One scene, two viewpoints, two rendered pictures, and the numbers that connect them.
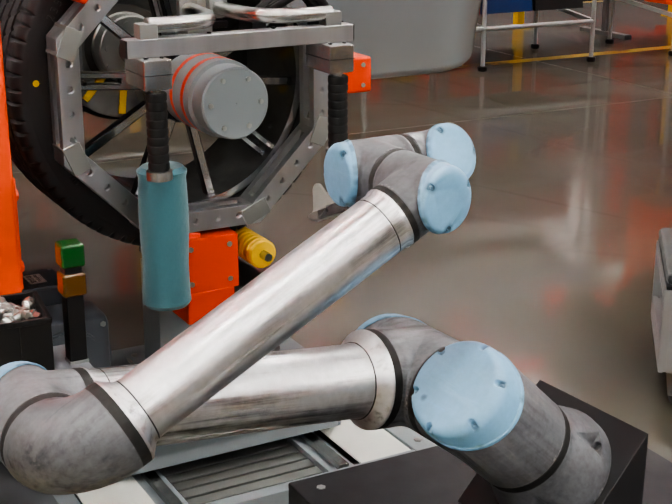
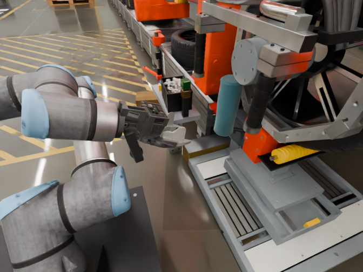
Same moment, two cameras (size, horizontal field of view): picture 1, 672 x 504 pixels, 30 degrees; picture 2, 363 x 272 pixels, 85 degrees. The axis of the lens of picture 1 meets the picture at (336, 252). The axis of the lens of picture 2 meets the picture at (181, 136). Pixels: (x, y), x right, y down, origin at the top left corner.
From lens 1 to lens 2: 2.13 m
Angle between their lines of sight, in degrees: 85
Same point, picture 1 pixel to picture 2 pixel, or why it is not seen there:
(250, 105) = (247, 68)
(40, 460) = not seen: hidden behind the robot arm
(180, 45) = (214, 11)
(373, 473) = (139, 215)
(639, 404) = not seen: outside the picture
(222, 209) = (267, 122)
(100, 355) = (240, 136)
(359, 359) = (80, 159)
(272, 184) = (291, 132)
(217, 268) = (255, 141)
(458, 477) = (123, 251)
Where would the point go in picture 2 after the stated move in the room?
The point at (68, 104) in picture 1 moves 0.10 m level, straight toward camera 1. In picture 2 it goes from (237, 36) to (213, 36)
